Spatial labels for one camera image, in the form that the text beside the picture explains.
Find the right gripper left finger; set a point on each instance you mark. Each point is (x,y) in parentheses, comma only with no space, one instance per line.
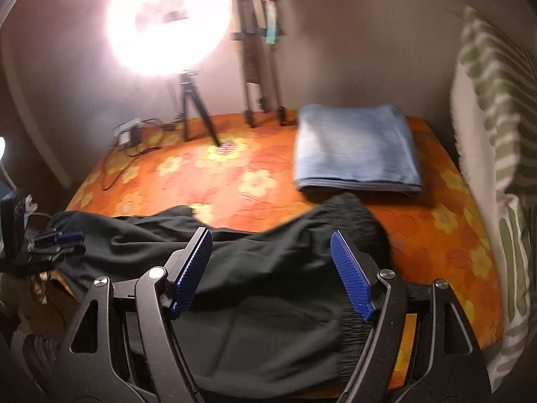
(185,268)

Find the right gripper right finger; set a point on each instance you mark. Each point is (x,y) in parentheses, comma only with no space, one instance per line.
(358,272)

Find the dark green pants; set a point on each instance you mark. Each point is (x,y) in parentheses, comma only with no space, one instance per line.
(271,316)

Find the orange floral bedsheet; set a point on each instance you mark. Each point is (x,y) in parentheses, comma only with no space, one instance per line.
(247,184)

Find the folded light blue jeans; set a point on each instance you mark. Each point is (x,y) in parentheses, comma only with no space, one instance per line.
(363,149)

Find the black power adapter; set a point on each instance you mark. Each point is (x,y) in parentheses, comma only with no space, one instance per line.
(135,136)

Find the white power strip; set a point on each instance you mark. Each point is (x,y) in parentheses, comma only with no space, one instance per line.
(122,133)

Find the small black tripod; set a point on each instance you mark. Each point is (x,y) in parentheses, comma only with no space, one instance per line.
(189,93)

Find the green striped white pillow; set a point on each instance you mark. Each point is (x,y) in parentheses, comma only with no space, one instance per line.
(493,112)

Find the tall metal tripod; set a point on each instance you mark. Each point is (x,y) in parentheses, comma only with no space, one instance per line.
(260,75)

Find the bright ring light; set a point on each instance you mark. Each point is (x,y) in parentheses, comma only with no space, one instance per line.
(164,38)

